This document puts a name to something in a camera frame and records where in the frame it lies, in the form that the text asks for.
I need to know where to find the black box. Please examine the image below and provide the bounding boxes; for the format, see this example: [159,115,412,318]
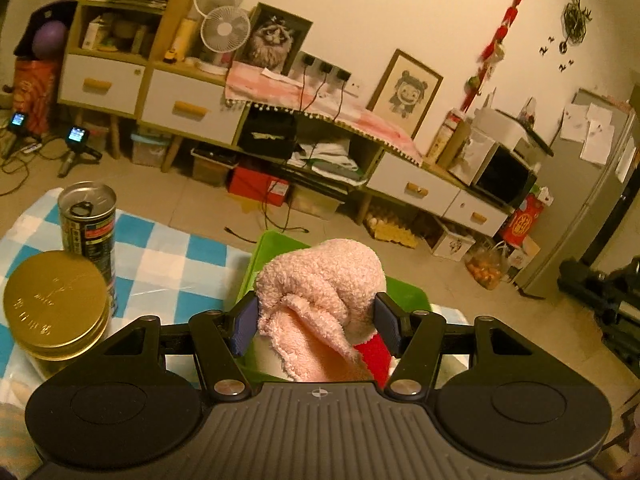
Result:
[238,107,297,161]

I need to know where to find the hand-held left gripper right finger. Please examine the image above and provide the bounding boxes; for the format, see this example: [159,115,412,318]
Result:
[373,292,538,403]

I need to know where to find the tall snack carton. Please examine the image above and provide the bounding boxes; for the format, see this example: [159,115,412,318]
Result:
[424,109,464,159]

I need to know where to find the red hanging decoration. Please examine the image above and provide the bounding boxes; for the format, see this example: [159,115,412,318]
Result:
[459,0,539,112]

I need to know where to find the dark drink can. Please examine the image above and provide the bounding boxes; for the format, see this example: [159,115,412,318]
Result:
[57,182,119,317]

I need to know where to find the white drawer with wooden handle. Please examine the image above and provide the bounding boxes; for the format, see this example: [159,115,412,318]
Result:
[140,68,246,146]
[367,152,461,211]
[58,53,146,116]
[444,190,509,237]

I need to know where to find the clear storage bin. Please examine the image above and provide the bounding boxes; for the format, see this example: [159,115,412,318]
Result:
[130,132,171,167]

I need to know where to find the red orange bag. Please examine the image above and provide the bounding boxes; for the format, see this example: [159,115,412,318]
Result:
[12,57,59,136]

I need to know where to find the framed raccoon picture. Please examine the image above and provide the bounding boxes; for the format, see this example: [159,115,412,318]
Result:
[234,2,314,77]

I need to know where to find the deer wall clock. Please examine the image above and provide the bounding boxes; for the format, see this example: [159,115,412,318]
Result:
[558,0,594,42]

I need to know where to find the white microwave oven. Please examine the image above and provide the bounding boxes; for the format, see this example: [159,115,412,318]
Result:
[469,142,539,209]

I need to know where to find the small white desk fan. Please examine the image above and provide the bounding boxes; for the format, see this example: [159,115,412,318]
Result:
[200,5,251,67]

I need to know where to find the red storage box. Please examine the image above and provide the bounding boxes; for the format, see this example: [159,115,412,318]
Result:
[228,166,291,210]

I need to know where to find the white printed box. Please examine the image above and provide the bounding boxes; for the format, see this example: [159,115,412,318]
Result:
[430,224,476,261]

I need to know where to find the green plastic box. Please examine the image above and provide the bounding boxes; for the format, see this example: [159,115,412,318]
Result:
[234,229,434,387]

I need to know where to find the white appliance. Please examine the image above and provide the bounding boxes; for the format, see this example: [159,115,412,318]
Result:
[469,107,554,159]

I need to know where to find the framed cartoon girl picture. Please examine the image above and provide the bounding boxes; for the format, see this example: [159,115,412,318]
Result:
[367,48,445,139]

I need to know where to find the pile of folded clothes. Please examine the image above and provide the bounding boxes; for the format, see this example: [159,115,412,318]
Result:
[287,142,369,184]

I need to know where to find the red gift box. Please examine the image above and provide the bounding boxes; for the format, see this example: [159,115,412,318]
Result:
[499,194,544,246]

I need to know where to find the small camera on tripod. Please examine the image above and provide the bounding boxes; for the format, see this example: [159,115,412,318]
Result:
[57,126,103,179]
[2,112,45,157]

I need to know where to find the pink table runner cloth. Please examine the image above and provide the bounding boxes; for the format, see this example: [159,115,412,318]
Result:
[223,61,424,166]

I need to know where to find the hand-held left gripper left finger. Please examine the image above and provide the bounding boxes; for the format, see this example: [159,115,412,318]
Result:
[97,292,260,404]

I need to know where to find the long wooden cabinet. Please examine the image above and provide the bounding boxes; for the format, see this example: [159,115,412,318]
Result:
[57,0,511,242]

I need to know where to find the grey refrigerator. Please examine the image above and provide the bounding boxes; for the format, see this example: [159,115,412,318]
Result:
[517,88,640,302]

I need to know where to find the purple ball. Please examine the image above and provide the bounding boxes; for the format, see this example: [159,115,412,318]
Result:
[32,22,69,59]

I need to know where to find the white paper sheets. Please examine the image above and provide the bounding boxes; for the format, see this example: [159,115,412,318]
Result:
[559,102,639,184]

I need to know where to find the glass jar with gold lid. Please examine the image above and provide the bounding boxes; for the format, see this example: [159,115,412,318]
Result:
[2,251,111,379]

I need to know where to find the pink plush rabbit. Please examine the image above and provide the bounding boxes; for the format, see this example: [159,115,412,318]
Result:
[253,238,389,384]

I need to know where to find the black cloth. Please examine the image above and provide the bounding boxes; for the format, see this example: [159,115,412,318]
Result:
[13,0,79,59]

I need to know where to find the tray of eggs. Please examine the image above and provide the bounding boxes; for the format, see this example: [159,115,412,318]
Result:
[363,212,420,250]

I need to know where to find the white power strip with chargers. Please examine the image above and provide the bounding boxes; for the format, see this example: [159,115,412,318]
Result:
[298,51,362,97]

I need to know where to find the yellow bottle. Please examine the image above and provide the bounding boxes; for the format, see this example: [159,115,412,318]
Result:
[172,18,199,61]

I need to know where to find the bag of oranges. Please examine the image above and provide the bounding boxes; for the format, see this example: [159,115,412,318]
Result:
[464,242,511,291]

